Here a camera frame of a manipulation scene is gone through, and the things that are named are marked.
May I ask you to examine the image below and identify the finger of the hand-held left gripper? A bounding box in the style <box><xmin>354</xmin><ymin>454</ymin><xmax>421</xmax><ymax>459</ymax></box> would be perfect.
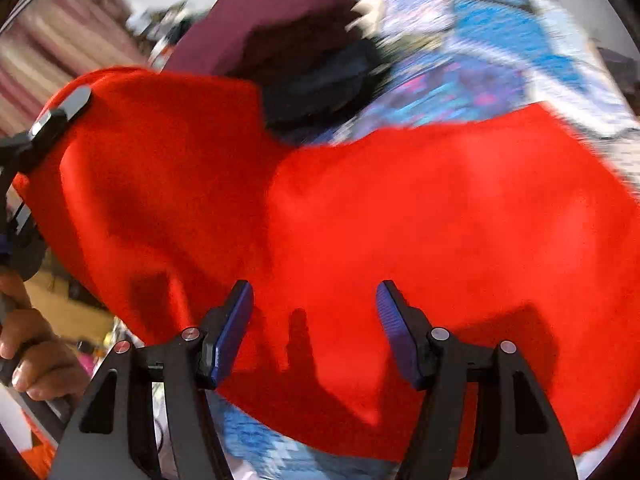
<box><xmin>25</xmin><ymin>85</ymin><xmax>95</xmax><ymax>171</ymax></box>

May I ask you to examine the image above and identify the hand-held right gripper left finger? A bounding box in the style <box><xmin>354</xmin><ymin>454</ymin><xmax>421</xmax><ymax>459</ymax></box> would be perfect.
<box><xmin>47</xmin><ymin>280</ymin><xmax>255</xmax><ymax>480</ymax></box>

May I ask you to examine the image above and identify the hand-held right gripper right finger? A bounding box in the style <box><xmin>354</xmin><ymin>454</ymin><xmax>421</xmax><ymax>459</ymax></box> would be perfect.
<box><xmin>376</xmin><ymin>280</ymin><xmax>578</xmax><ymax>480</ymax></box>

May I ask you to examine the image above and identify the red garment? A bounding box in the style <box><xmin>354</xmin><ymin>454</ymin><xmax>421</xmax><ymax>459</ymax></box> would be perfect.
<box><xmin>12</xmin><ymin>66</ymin><xmax>640</xmax><ymax>461</ymax></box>

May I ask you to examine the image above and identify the person's left hand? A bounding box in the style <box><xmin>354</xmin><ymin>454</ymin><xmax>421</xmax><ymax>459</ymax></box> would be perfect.
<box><xmin>0</xmin><ymin>270</ymin><xmax>90</xmax><ymax>402</ymax></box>

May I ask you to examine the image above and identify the striped curtain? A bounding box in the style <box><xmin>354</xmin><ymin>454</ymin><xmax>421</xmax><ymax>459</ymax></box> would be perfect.
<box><xmin>0</xmin><ymin>0</ymin><xmax>151</xmax><ymax>136</ymax></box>

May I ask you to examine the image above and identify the maroon cloth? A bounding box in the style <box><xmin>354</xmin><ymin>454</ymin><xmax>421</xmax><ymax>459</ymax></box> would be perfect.
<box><xmin>162</xmin><ymin>0</ymin><xmax>361</xmax><ymax>91</ymax></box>

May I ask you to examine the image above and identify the orange cloth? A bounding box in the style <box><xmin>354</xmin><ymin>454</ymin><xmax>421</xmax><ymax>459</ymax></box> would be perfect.
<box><xmin>20</xmin><ymin>410</ymin><xmax>57</xmax><ymax>478</ymax></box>

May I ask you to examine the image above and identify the dark navy cloth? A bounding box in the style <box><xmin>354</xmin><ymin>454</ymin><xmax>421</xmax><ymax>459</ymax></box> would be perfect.
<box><xmin>260</xmin><ymin>40</ymin><xmax>391</xmax><ymax>133</ymax></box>

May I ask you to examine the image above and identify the blue patterned bedspread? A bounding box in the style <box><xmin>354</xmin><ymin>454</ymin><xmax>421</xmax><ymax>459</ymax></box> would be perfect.
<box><xmin>210</xmin><ymin>0</ymin><xmax>640</xmax><ymax>480</ymax></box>

